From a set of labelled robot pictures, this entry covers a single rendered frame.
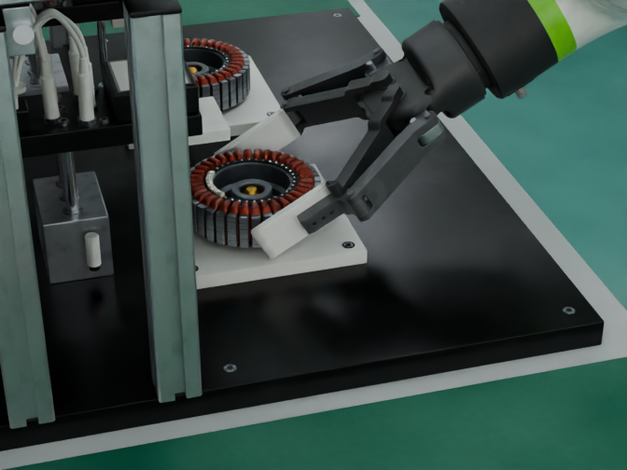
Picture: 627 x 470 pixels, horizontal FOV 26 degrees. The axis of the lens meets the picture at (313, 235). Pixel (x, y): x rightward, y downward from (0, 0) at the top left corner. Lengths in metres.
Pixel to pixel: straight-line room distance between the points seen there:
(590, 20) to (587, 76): 2.20
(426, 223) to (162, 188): 0.34
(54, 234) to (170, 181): 0.21
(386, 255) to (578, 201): 1.68
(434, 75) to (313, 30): 0.44
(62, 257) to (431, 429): 0.32
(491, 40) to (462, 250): 0.17
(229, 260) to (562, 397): 0.28
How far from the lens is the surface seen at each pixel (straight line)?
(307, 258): 1.06
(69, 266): 1.06
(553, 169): 2.86
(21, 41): 0.81
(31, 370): 0.91
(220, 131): 1.03
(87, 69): 0.99
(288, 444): 0.93
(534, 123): 3.04
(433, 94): 1.07
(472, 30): 1.06
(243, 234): 1.06
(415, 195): 1.17
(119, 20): 1.25
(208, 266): 1.05
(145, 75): 0.81
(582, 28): 1.09
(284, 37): 1.47
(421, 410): 0.96
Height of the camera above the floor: 1.35
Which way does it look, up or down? 31 degrees down
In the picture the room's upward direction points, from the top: straight up
